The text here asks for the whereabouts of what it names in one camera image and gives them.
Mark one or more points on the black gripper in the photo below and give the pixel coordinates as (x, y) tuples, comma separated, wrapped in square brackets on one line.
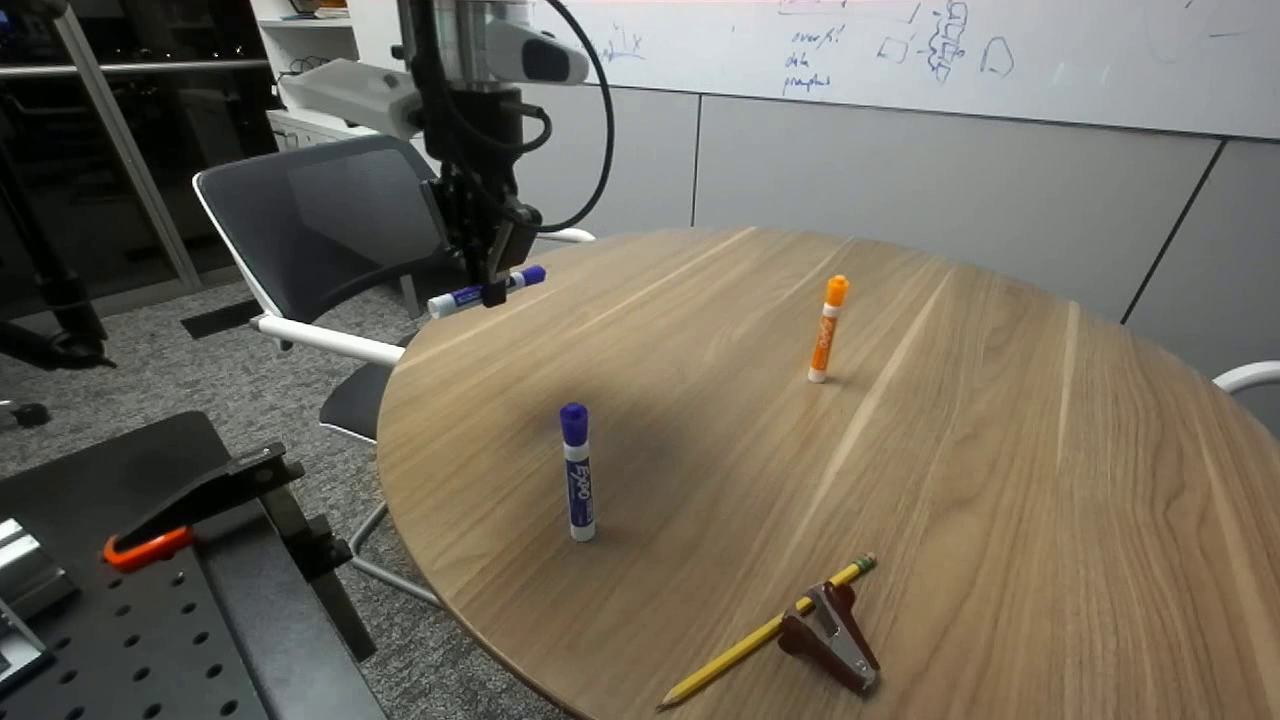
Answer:
[(478, 141)]

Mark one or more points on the blue marker pen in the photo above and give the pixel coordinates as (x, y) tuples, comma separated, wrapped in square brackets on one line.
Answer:
[(460, 293), (578, 470)]

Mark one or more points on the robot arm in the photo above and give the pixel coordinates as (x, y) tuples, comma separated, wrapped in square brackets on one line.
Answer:
[(457, 91)]

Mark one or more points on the standing blue marker pen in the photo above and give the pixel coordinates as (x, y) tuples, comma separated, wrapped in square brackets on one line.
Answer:
[(578, 470)]

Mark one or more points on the standing orange marker pen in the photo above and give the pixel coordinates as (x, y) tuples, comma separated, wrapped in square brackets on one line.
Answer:
[(826, 329)]

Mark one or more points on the black mesh office chair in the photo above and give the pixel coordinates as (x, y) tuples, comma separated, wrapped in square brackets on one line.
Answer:
[(320, 227)]

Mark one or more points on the white shelving unit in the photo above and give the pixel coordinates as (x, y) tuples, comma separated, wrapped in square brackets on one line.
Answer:
[(297, 37)]

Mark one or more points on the round wooden table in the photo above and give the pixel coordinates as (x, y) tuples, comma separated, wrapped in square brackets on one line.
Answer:
[(1071, 522)]

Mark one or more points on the yellow pencil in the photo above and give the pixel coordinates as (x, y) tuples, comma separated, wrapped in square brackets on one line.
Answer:
[(759, 636)]

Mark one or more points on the black perforated metal platform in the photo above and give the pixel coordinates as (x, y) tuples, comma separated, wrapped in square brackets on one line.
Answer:
[(237, 624)]

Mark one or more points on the brown triangular pencil stand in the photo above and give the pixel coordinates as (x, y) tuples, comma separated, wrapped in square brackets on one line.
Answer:
[(834, 643)]

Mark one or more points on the whiteboard with blue writing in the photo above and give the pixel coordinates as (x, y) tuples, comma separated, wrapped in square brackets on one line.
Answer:
[(1171, 67)]

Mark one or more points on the white chair armrest at right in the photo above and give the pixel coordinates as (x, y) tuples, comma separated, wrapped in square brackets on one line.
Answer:
[(1250, 379)]

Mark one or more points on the black clamp with orange handle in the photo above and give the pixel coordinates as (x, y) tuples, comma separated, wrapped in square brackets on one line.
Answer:
[(171, 526)]

